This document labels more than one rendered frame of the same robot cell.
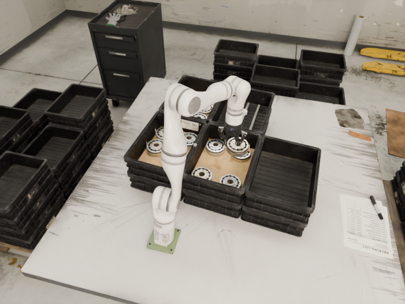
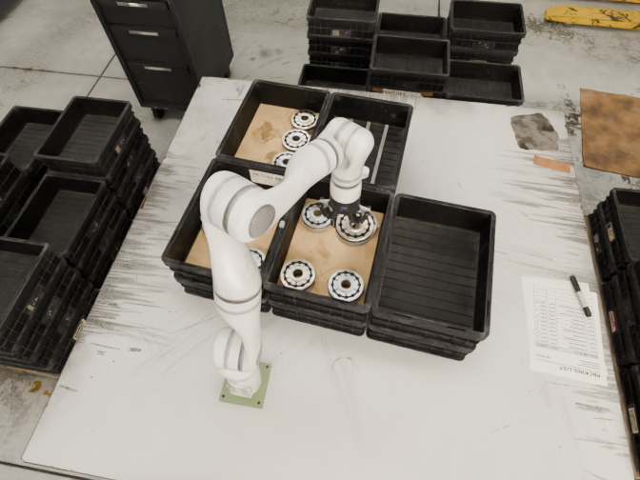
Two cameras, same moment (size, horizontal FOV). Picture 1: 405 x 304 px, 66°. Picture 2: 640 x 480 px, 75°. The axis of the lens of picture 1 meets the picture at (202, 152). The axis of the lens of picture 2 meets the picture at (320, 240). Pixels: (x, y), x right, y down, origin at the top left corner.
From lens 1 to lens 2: 46 cm
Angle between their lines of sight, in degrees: 14
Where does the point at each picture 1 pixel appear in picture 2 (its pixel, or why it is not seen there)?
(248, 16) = not seen: outside the picture
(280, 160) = (427, 231)
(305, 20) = not seen: outside the picture
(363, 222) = (559, 325)
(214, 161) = (317, 244)
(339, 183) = (520, 256)
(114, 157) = (153, 237)
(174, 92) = (216, 199)
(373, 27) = not seen: outside the picture
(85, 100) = (102, 123)
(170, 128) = (221, 256)
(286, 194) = (439, 296)
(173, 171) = (240, 322)
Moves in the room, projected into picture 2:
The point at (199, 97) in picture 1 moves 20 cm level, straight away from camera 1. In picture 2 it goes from (270, 203) to (268, 113)
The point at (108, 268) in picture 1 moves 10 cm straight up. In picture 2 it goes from (161, 443) to (147, 439)
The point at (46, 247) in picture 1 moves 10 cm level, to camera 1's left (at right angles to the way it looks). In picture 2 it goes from (58, 413) to (22, 415)
